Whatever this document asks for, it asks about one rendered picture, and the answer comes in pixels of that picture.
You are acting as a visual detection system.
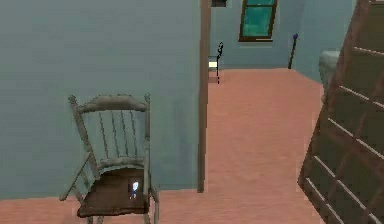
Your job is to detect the grey wooden rocking chair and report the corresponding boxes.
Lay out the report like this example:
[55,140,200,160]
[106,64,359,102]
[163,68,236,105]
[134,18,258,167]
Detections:
[59,93,161,224]

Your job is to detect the pale low box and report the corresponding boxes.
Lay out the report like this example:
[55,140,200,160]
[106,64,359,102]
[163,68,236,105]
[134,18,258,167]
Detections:
[208,56,219,72]

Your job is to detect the black thin floor lamp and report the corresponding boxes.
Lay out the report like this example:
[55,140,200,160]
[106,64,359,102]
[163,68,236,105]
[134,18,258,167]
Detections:
[215,41,225,85]

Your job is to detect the small white blue object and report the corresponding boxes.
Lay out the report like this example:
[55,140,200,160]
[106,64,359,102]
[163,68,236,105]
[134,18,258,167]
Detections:
[130,181,140,200]

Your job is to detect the dark pole with purple knob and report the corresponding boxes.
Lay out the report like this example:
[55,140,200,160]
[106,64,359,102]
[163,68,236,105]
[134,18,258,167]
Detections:
[287,32,299,70]

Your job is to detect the pale grey rounded seat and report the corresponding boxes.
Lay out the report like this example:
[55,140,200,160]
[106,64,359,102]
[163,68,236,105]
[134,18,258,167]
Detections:
[318,50,341,96]

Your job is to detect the brown wooden room door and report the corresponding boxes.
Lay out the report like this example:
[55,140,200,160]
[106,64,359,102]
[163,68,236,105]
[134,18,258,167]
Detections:
[297,0,384,224]

